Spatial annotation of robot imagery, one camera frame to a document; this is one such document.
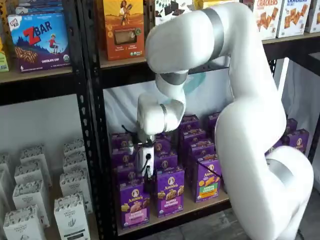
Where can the purple Annie's box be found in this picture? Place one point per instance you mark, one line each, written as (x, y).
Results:
(190, 123)
(123, 157)
(275, 148)
(291, 125)
(193, 137)
(122, 140)
(162, 146)
(213, 121)
(128, 173)
(201, 149)
(297, 140)
(165, 162)

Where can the white orange crackers box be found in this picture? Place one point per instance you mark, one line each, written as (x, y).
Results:
(314, 17)
(268, 20)
(293, 20)

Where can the blue snack box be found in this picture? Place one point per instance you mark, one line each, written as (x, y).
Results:
(43, 2)
(40, 10)

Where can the yellow dark box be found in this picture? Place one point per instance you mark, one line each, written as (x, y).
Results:
(2, 17)

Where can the white box black print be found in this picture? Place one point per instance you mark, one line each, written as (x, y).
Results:
(3, 161)
(74, 162)
(30, 197)
(73, 146)
(75, 185)
(28, 172)
(32, 153)
(23, 225)
(71, 220)

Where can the black metal shelf rack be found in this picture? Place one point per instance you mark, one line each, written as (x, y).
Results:
(120, 77)
(315, 57)
(37, 90)

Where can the purple box green patch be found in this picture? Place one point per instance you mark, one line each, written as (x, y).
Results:
(207, 185)

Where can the blue purple Zbar box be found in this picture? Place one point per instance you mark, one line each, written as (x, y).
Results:
(40, 42)

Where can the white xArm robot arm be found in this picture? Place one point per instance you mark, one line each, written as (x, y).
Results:
(250, 100)

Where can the orange box with woman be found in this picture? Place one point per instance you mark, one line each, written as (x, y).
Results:
(123, 30)

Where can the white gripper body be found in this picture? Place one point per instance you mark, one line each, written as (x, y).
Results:
(145, 157)

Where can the yellow green box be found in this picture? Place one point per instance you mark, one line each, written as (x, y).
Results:
(3, 60)

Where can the yellow and white box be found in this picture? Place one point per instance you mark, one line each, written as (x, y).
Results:
(215, 3)

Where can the purple bunny grahams box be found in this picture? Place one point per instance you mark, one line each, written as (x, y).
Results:
(170, 192)

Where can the white sheet with teal stripe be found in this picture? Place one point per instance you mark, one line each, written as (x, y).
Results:
(120, 110)

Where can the purple box pink patch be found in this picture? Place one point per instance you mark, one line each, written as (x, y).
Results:
(135, 207)

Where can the white mint chocolate box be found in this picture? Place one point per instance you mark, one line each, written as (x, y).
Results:
(172, 8)

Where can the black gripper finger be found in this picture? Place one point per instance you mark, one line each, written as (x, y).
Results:
(148, 185)

